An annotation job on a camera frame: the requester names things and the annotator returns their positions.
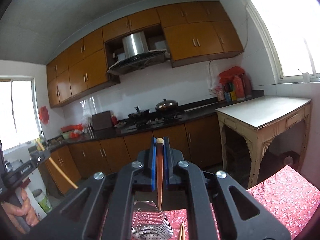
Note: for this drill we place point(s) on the black gas stove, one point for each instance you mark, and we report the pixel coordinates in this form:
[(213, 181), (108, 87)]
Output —
[(144, 124)]

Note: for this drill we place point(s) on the steel range hood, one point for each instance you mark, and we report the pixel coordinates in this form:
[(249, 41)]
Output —
[(136, 51)]

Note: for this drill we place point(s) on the person's left hand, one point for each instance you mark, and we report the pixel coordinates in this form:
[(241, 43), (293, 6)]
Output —
[(26, 209)]

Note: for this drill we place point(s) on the black wok with handle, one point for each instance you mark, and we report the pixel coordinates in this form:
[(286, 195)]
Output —
[(139, 114)]

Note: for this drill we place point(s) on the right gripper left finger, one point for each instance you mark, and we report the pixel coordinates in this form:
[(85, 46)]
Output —
[(102, 207)]

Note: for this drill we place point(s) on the old cream side table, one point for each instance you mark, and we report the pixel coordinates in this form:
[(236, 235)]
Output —
[(259, 121)]

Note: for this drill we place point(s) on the window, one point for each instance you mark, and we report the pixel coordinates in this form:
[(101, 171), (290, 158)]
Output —
[(291, 30), (19, 121)]

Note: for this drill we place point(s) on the dark wooden cutting board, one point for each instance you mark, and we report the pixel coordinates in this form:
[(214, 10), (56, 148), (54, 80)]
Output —
[(102, 121)]

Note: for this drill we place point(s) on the red floral tablecloth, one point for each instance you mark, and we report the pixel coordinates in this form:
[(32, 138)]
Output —
[(292, 200)]

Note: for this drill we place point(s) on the black lidded pot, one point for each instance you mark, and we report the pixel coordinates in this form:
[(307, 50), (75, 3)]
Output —
[(166, 105)]

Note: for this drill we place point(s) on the red plastic bag on wall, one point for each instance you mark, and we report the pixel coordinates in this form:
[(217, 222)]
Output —
[(44, 115)]

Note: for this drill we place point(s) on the red bottle on counter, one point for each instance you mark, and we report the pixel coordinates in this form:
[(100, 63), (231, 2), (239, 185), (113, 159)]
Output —
[(114, 119)]

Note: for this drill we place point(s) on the lower wooden kitchen cabinets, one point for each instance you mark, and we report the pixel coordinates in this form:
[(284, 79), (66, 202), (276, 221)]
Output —
[(198, 140)]

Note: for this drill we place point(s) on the red basin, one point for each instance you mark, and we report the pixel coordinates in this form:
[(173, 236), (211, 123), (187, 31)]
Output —
[(71, 128)]

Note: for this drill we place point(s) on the dark sauce bottle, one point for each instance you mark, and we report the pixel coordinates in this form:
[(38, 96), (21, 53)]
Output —
[(247, 86)]

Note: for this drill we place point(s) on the metal wire utensil holder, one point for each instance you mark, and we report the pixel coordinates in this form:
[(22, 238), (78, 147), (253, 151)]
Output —
[(148, 222)]

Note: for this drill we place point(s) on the green bowl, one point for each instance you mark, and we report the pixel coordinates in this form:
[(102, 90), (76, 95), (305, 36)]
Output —
[(66, 135)]

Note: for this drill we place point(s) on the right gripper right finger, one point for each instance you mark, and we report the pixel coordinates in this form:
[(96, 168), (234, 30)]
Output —
[(218, 207)]

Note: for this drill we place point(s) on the right window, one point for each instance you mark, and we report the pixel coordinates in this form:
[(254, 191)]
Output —
[(291, 30)]

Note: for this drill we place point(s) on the large orange oil bottle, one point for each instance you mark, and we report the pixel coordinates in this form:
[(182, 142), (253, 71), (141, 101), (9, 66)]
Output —
[(239, 89)]

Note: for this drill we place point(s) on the wooden chopstick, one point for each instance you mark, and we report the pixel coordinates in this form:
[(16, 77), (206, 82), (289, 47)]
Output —
[(183, 232), (180, 235), (159, 170), (57, 167)]

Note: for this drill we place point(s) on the left window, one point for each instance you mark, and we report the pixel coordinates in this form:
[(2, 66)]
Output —
[(19, 121)]

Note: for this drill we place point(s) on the upper wooden wall cabinets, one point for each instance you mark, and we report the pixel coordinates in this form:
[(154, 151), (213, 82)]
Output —
[(182, 33)]

